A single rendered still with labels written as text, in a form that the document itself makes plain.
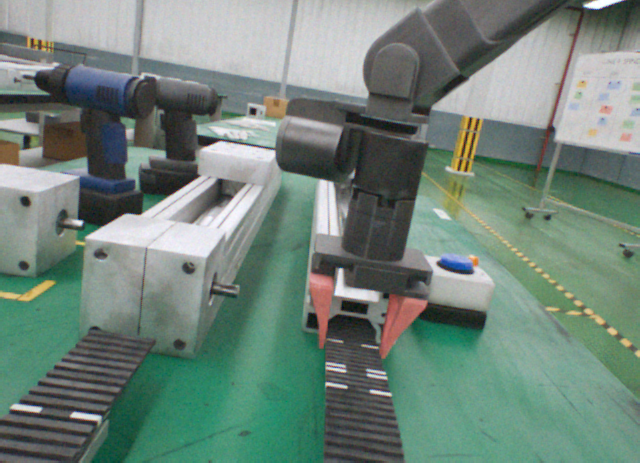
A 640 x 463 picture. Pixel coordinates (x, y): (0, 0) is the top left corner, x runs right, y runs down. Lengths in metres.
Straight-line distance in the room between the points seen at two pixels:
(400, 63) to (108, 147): 0.52
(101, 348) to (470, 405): 0.31
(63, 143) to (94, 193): 3.55
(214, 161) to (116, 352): 0.48
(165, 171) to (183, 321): 0.62
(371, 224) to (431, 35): 0.15
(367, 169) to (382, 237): 0.06
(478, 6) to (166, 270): 0.31
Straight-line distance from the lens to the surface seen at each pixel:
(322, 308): 0.46
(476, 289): 0.65
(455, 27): 0.42
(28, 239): 0.63
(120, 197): 0.81
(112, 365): 0.40
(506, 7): 0.42
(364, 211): 0.44
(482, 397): 0.52
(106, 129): 0.82
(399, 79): 0.41
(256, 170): 0.83
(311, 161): 0.45
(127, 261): 0.46
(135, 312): 0.48
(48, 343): 0.51
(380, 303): 0.54
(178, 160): 1.07
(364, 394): 0.41
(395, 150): 0.42
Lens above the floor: 1.02
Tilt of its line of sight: 14 degrees down
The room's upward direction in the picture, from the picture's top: 10 degrees clockwise
